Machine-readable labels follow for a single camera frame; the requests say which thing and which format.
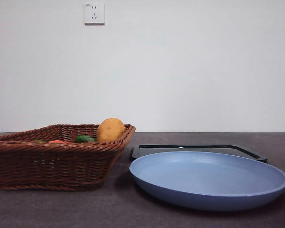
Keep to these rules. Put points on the black rectangular tray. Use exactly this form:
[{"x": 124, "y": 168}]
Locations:
[{"x": 204, "y": 149}]

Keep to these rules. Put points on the long green pepper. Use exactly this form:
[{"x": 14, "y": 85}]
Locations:
[{"x": 84, "y": 139}]

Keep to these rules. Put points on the orange carrot with green leaves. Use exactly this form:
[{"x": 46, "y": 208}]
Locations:
[{"x": 57, "y": 141}]

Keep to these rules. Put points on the yellow-brown potato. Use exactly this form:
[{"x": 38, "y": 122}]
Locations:
[{"x": 110, "y": 130}]

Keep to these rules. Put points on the white wall power socket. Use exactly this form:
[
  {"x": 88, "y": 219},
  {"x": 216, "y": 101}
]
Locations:
[{"x": 94, "y": 13}]

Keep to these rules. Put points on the light blue round plate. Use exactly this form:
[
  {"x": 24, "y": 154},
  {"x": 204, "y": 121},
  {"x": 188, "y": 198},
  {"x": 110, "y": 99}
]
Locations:
[{"x": 204, "y": 175}]

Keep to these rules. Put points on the brown wicker basket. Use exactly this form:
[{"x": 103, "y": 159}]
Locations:
[{"x": 50, "y": 166}]

